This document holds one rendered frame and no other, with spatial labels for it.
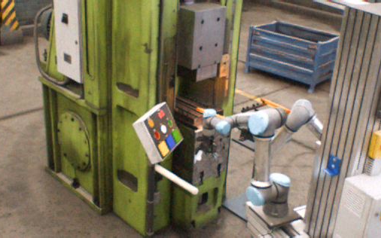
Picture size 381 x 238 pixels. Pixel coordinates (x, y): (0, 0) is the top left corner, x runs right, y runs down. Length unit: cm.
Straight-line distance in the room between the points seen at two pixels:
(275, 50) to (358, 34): 498
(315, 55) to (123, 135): 383
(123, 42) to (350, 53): 174
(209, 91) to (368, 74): 177
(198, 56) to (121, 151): 103
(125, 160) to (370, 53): 223
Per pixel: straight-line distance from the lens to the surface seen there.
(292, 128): 310
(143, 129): 306
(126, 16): 357
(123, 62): 369
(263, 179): 273
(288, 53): 730
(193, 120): 362
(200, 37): 342
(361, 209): 257
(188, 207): 394
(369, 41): 243
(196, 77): 350
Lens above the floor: 248
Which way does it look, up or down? 25 degrees down
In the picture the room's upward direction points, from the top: 3 degrees clockwise
